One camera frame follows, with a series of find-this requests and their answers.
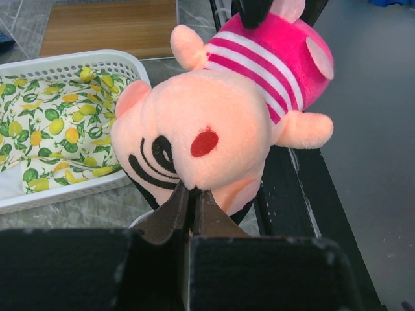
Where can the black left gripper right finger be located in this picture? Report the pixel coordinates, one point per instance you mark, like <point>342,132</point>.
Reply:
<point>212,222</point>

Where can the lemon print cloth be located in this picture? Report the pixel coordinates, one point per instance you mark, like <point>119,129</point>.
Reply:
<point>55,134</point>

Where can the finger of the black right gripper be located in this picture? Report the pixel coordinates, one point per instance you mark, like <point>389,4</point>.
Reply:
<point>252,12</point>
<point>312,11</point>

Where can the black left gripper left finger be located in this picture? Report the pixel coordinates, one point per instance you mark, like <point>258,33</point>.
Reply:
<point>161,225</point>

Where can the white plastic basket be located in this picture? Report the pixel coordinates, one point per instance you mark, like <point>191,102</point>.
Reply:
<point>59,68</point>

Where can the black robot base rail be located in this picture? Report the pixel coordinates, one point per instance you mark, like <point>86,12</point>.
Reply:
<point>306,257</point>

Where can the white wire wooden shelf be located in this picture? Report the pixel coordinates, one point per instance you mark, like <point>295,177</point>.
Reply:
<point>50,28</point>

